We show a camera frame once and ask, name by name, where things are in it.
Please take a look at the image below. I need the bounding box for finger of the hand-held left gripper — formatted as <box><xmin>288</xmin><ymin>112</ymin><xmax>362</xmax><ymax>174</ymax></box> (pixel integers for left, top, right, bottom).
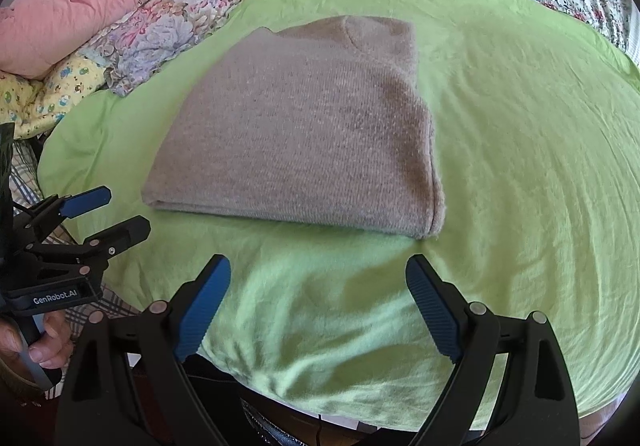
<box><xmin>30</xmin><ymin>215</ymin><xmax>152</xmax><ymax>278</ymax></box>
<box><xmin>12</xmin><ymin>185</ymin><xmax>112</xmax><ymax>247</ymax></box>

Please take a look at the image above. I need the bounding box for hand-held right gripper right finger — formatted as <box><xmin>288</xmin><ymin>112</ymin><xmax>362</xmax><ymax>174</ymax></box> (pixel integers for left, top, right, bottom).
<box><xmin>405</xmin><ymin>253</ymin><xmax>581</xmax><ymax>446</ymax></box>

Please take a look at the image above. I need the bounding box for light green blanket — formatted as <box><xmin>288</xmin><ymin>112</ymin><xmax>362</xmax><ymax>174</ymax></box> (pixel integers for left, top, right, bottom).
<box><xmin>37</xmin><ymin>0</ymin><xmax>640</xmax><ymax>432</ymax></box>

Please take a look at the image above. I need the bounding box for pastel floral quilt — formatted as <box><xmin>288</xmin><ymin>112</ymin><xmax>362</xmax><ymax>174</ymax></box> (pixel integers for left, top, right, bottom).
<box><xmin>82</xmin><ymin>0</ymin><xmax>243</xmax><ymax>97</ymax></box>

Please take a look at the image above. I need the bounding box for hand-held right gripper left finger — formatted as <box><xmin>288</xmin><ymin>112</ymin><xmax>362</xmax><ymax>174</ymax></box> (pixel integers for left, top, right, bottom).
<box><xmin>54</xmin><ymin>253</ymin><xmax>232</xmax><ymax>446</ymax></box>

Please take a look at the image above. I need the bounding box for person's left hand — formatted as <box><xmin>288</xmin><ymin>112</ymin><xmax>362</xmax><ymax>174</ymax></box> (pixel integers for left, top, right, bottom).
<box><xmin>0</xmin><ymin>310</ymin><xmax>76</xmax><ymax>399</ymax></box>

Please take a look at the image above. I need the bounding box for plaid cloth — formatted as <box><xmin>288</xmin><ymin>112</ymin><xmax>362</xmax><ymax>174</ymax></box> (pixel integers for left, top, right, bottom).
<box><xmin>10</xmin><ymin>136</ymin><xmax>143</xmax><ymax>399</ymax></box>

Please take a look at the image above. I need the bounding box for yellow cartoon print cloth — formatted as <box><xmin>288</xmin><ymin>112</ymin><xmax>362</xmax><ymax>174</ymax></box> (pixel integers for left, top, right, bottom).
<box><xmin>0</xmin><ymin>51</ymin><xmax>108</xmax><ymax>139</ymax></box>

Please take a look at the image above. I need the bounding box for beige knitted sweater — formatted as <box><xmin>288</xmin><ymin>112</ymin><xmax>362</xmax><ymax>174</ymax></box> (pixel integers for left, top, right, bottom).
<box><xmin>141</xmin><ymin>15</ymin><xmax>447</xmax><ymax>241</ymax></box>

